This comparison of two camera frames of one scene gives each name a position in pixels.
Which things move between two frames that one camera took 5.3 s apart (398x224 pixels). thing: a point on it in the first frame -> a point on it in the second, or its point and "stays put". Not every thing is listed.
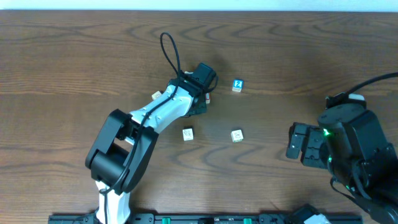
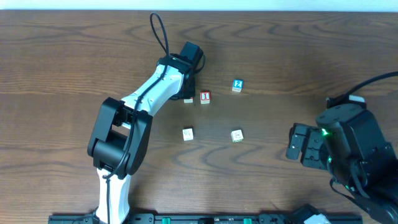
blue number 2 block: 237,85 stays put
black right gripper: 311,147 stays put
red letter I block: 207,98 stays put
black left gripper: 199,109 -> 189,88
